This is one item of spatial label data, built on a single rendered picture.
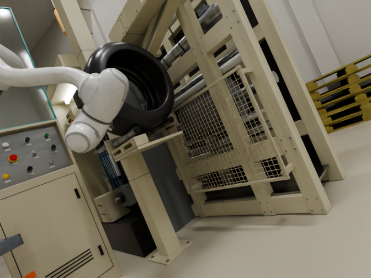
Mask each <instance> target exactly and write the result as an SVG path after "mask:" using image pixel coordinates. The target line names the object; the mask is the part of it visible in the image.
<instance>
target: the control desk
mask: <svg viewBox="0 0 371 278"><path fill-rule="evenodd" d="M16 234H21V237H22V240H23V242H24V244H22V245H20V246H18V247H16V248H14V249H13V250H11V251H9V252H7V253H5V254H3V257H4V260H5V262H6V264H7V267H8V270H9V272H10V275H11V277H12V278H25V276H26V275H27V274H29V273H31V272H32V271H35V274H36V277H35V278H119V277H121V276H122V275H123V274H122V272H121V269H120V267H119V264H118V262H117V260H116V257H115V255H114V252H113V250H112V248H111V245H110V243H109V241H108V238H107V235H106V233H105V231H104V228H103V226H102V224H101V221H100V219H99V217H98V214H97V212H96V209H95V207H94V204H93V202H92V199H91V197H90V195H89V192H88V190H87V188H86V185H85V183H84V181H83V178H82V176H81V173H80V171H79V168H78V166H77V164H76V161H75V159H74V156H73V154H72V152H71V149H69V148H68V147H67V146H66V144H65V134H64V132H63V130H62V127H61V125H60V123H59V120H58V119H55V120H49V121H44V122H39V123H35V124H29V125H24V126H18V127H13V128H9V129H4V130H0V240H1V239H4V238H7V237H10V236H13V235H16Z"/></svg>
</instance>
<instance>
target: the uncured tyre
mask: <svg viewBox="0 0 371 278"><path fill-rule="evenodd" d="M107 68H116V69H117V70H119V71H120V72H121V73H123V74H124V75H125V76H126V77H127V79H128V80H129V81H131V82H132V83H134V84H135V85H136V86H137V87H138V89H139V90H140V92H141V93H142V95H143V97H144V100H145V104H146V110H141V109H137V108H135V107H133V106H131V105H129V104H128V103H126V102H124V104H123V106H122V107H121V109H120V111H119V112H118V114H117V116H116V117H115V118H114V119H113V129H112V130H111V131H110V132H109V131H108V130H107V132H109V133H112V134H114V135H117V136H122V135H124V134H125V133H127V132H128V131H130V130H131V129H132V128H133V127H135V126H138V127H139V128H140V130H141V131H140V132H139V133H138V134H137V135H142V134H145V133H147V132H149V131H151V130H152V129H154V128H152V126H155V125H157V126H158V125H160V124H161V123H163V122H164V121H165V120H166V119H167V118H168V116H169V114H170V113H171V111H172V109H173V105H174V89H173V84H172V81H171V78H170V76H169V74H168V72H167V70H166V69H165V67H164V66H163V64H162V63H161V62H160V61H159V60H158V59H157V58H156V57H155V56H154V55H153V54H151V53H150V52H148V51H147V50H145V49H143V48H142V47H139V46H137V45H134V44H131V43H128V42H121V41H116V42H109V43H107V44H104V45H102V46H101V47H99V48H97V49H96V50H95V51H94V52H93V53H92V54H91V56H90V57H89V59H88V61H87V63H86V65H85V67H84V69H83V72H86V73H88V74H92V73H98V74H100V73H101V71H103V70H106V69H107ZM137 135H135V136H137ZM135 136H134V137H135Z"/></svg>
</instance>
